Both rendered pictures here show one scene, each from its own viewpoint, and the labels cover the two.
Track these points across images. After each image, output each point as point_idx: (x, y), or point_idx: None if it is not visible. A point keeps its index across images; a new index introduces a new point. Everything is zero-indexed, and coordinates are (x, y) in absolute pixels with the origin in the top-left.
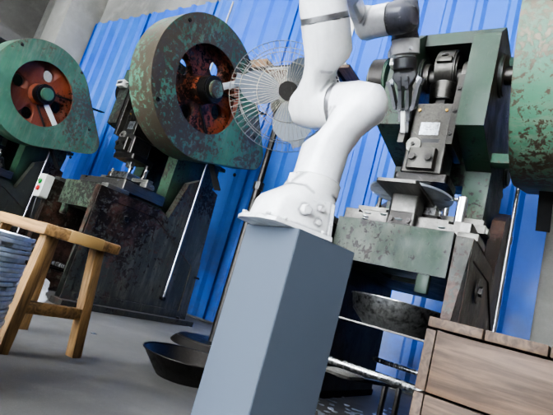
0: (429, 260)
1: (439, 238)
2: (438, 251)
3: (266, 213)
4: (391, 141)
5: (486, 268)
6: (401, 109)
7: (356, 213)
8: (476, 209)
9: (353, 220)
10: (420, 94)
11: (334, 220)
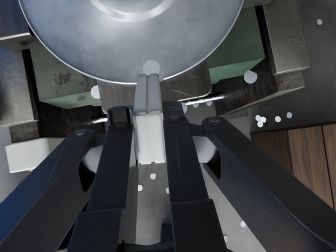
0: (221, 75)
1: (239, 65)
2: (235, 70)
3: None
4: None
5: None
6: (138, 163)
7: (32, 39)
8: None
9: (74, 95)
10: (281, 169)
11: (35, 103)
